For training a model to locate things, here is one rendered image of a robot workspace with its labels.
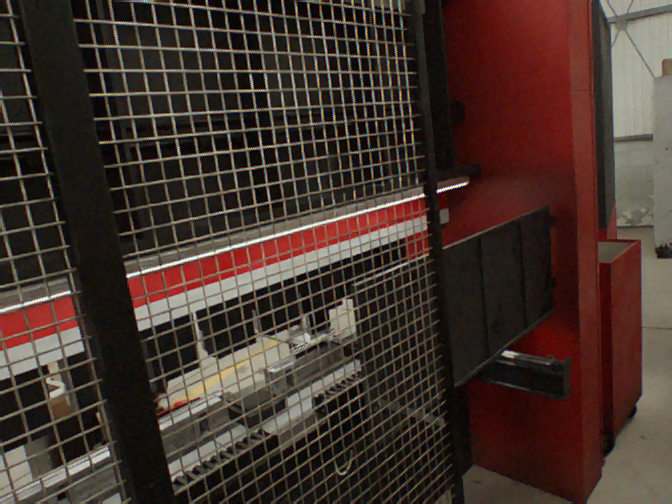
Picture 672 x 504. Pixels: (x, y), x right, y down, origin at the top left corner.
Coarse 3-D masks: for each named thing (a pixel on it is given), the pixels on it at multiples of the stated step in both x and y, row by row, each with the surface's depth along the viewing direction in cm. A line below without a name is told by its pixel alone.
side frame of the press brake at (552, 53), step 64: (448, 0) 211; (512, 0) 193; (576, 0) 187; (448, 64) 218; (512, 64) 199; (576, 64) 190; (512, 128) 205; (576, 128) 192; (448, 192) 232; (512, 192) 211; (576, 192) 195; (576, 256) 199; (576, 320) 204; (576, 384) 210; (512, 448) 239; (576, 448) 217
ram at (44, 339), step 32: (320, 224) 178; (352, 224) 189; (384, 224) 202; (416, 224) 217; (224, 256) 151; (256, 256) 159; (288, 256) 168; (320, 256) 178; (160, 288) 137; (192, 288) 144; (224, 288) 151; (256, 288) 160; (0, 320) 111; (32, 320) 115; (160, 320) 137; (0, 352) 111; (32, 352) 116
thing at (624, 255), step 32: (608, 256) 244; (640, 256) 262; (608, 288) 231; (640, 288) 265; (608, 320) 234; (640, 320) 268; (608, 352) 237; (640, 352) 271; (608, 384) 241; (640, 384) 275; (608, 416) 244; (608, 448) 251
